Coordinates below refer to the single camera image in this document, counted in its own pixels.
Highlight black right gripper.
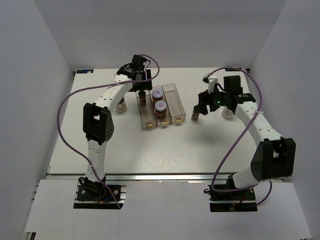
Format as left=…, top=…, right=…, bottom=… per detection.
left=195, top=84, right=230, bottom=116

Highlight small black-cap spice bottle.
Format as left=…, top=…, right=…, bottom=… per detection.
left=191, top=111, right=200, bottom=122

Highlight brown jar white lid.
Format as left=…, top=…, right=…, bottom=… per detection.
left=154, top=100, right=167, bottom=119
left=151, top=88, right=164, bottom=104

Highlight white salt shaker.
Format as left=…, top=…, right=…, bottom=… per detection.
left=221, top=106, right=234, bottom=120
left=116, top=97, right=127, bottom=114

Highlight brown jar white lid front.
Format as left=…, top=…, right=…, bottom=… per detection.
left=154, top=100, right=167, bottom=119

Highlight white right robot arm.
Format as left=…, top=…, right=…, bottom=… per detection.
left=193, top=74, right=296, bottom=200

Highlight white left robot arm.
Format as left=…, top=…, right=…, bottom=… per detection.
left=79, top=54, right=152, bottom=200

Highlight right clear organizer bin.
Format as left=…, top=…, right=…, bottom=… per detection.
left=162, top=83, right=186, bottom=124

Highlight clear organizer bin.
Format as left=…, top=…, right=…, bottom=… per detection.
left=135, top=90, right=157, bottom=129
left=149, top=86, right=171, bottom=126
left=162, top=83, right=186, bottom=124

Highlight left clear organizer bin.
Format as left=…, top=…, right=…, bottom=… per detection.
left=135, top=90, right=157, bottom=129

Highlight middle clear organizer bin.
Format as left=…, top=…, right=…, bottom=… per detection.
left=149, top=86, right=171, bottom=126

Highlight blue label sticker right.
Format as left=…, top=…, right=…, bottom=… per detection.
left=225, top=67, right=242, bottom=72

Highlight blue label sticker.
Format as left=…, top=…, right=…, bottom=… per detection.
left=225, top=67, right=242, bottom=72
left=76, top=69, right=94, bottom=74

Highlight blue label sticker left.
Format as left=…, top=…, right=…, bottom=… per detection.
left=76, top=69, right=94, bottom=74

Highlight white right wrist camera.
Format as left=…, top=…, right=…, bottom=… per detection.
left=202, top=73, right=218, bottom=94

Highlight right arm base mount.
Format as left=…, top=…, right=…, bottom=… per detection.
left=203, top=185, right=258, bottom=213

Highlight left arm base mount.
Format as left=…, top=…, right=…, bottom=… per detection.
left=73, top=177, right=127, bottom=210

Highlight aluminium table edge rail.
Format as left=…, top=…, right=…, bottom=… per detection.
left=46, top=172, right=283, bottom=182

